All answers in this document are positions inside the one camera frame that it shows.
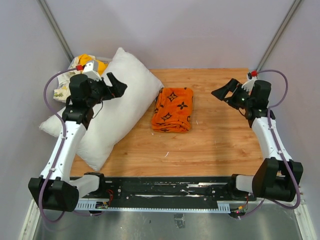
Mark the aluminium rail frame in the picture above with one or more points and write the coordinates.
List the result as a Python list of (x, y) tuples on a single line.
[(261, 219)]

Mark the white pillow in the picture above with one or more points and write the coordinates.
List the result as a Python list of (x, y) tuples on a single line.
[(116, 117)]

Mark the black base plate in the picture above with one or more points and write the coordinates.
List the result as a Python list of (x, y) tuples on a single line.
[(193, 194)]

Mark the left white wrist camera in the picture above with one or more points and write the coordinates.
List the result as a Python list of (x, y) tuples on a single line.
[(91, 70)]

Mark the orange flower-pattern pillowcase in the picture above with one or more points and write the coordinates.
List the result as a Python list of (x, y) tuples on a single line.
[(173, 110)]

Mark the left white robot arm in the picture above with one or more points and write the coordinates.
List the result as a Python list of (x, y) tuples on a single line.
[(53, 189)]

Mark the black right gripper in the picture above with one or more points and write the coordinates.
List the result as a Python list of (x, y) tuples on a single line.
[(233, 85)]

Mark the yellow cloth in basket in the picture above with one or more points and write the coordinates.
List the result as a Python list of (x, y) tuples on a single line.
[(84, 58)]

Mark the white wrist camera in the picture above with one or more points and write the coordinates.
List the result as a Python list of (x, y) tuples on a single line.
[(91, 70), (248, 85)]

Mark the white printed cloth in basket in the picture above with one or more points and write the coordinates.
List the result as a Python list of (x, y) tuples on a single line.
[(63, 92)]

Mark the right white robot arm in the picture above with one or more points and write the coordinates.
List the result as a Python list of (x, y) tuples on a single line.
[(278, 174)]

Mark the white plastic basket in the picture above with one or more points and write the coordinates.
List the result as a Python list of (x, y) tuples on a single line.
[(102, 59)]

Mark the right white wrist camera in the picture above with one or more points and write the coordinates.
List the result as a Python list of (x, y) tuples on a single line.
[(248, 85)]

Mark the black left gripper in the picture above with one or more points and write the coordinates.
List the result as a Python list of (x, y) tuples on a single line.
[(117, 89)]

